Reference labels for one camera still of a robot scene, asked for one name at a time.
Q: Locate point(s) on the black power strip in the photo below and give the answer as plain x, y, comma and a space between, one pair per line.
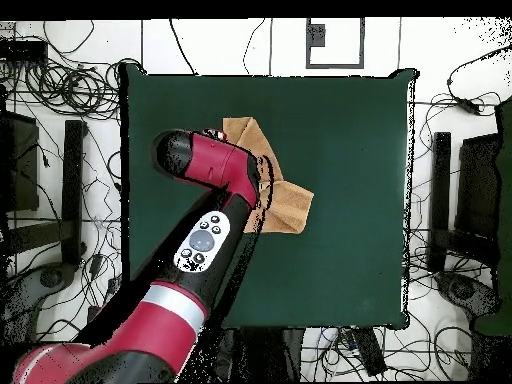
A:
370, 352

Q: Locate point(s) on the black floor stand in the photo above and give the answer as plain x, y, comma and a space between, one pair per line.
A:
72, 192
440, 192

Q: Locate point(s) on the tan terry towel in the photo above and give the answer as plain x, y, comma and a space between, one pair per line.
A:
290, 208

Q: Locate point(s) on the dark green table cloth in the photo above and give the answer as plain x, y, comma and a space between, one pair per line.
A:
340, 140

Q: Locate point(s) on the black power adapter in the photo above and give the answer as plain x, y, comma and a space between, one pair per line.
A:
468, 106

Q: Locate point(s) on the grey square frame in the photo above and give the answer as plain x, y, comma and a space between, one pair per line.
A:
316, 36

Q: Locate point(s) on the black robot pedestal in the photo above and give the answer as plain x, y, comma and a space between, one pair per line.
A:
264, 356

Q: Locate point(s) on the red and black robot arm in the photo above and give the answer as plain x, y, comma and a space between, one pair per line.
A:
160, 328

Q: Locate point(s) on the grey chair base leg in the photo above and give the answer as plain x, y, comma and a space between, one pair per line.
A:
52, 276
460, 288

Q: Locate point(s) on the small black device box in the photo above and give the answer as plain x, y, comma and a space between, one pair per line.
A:
22, 51

